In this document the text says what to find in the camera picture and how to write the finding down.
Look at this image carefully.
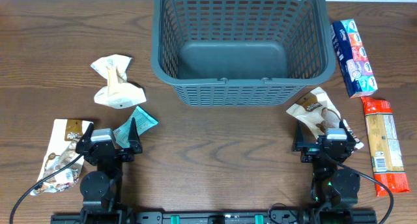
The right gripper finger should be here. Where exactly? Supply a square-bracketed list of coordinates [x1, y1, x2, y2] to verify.
[339, 119, 356, 143]
[293, 120, 308, 146]

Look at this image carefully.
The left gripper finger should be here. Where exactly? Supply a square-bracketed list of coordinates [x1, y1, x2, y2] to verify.
[128, 117, 141, 148]
[77, 123, 94, 146]

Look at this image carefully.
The teal snack packet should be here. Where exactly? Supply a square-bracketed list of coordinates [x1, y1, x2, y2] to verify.
[113, 106, 158, 148]

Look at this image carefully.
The pantree snack bag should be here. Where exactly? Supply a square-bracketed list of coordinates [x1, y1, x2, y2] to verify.
[30, 119, 91, 196]
[286, 87, 364, 150]

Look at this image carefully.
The orange pasta packet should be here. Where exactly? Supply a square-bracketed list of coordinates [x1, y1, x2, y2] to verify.
[361, 96, 410, 193]

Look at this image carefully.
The cream snack pouch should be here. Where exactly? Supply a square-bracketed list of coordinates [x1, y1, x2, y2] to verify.
[91, 54, 147, 109]

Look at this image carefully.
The Kleenex tissue multipack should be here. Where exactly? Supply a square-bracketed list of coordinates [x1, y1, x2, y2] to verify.
[330, 19, 378, 98]

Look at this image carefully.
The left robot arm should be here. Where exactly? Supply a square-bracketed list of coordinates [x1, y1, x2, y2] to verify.
[76, 119, 143, 223]

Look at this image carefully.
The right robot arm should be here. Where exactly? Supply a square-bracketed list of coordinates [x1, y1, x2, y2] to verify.
[292, 121, 360, 223]

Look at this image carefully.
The grey plastic basket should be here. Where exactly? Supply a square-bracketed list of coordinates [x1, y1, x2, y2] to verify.
[151, 0, 336, 106]

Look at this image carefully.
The left black cable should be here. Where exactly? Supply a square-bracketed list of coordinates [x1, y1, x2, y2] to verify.
[8, 153, 83, 224]

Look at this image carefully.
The black cable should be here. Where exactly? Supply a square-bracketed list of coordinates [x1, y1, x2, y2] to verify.
[322, 152, 395, 224]
[8, 153, 83, 224]

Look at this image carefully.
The right black cable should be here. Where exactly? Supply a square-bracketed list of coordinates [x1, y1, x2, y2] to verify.
[322, 152, 395, 224]

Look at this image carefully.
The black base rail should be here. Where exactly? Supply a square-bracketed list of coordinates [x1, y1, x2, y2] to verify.
[50, 210, 377, 224]

